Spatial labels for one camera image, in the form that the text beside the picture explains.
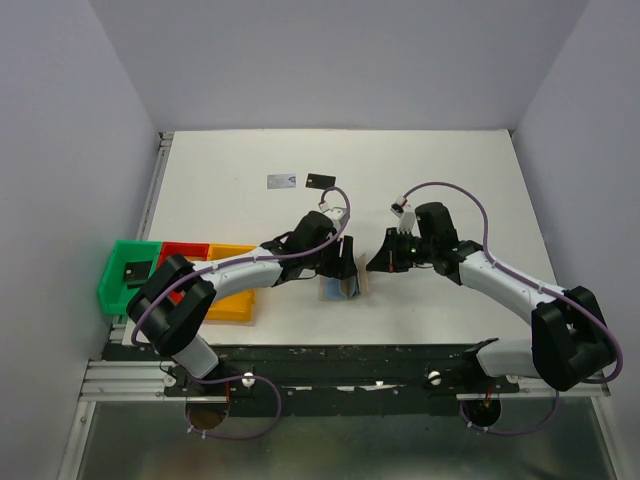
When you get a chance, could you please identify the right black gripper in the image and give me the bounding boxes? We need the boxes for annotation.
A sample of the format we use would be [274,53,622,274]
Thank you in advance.
[367,227,436,273]

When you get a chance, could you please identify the beige card holder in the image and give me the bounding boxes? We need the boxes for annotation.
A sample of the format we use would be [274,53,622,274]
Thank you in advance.
[319,254,370,301]

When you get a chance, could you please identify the black credit card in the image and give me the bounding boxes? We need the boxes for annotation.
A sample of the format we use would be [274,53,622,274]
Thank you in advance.
[305,173,336,190]

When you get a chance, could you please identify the silver credit card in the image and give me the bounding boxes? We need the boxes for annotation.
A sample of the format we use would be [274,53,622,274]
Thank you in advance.
[266,174,297,190]

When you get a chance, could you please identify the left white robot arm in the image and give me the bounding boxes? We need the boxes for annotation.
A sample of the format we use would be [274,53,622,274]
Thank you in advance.
[126,207,350,395]

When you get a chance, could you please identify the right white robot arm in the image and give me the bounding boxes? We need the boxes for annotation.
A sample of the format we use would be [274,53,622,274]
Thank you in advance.
[366,202,616,392]

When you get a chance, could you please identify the yellow plastic bin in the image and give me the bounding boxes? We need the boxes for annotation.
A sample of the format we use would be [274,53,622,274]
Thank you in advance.
[205,243,256,323]

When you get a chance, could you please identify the red plastic bin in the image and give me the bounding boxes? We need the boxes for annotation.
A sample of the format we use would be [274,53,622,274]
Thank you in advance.
[140,242,209,307]

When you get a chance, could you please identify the black item in green bin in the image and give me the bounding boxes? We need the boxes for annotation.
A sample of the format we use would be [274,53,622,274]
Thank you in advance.
[123,260,153,289]

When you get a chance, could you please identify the green plastic bin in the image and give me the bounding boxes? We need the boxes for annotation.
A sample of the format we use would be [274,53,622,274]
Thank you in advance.
[98,240,162,316]

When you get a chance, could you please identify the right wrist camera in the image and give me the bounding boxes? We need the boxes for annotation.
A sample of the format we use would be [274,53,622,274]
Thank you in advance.
[391,196,416,234]

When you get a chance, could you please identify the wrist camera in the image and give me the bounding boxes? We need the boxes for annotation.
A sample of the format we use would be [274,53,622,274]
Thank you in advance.
[391,196,416,234]
[318,201,349,228]

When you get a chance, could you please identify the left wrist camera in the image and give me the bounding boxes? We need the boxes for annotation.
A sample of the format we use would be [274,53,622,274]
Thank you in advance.
[318,201,349,228]

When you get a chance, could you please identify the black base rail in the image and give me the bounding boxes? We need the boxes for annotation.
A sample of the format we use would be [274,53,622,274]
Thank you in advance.
[164,344,519,417]

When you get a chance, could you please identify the aluminium side rail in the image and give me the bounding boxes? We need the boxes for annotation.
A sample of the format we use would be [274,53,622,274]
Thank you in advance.
[135,132,175,241]

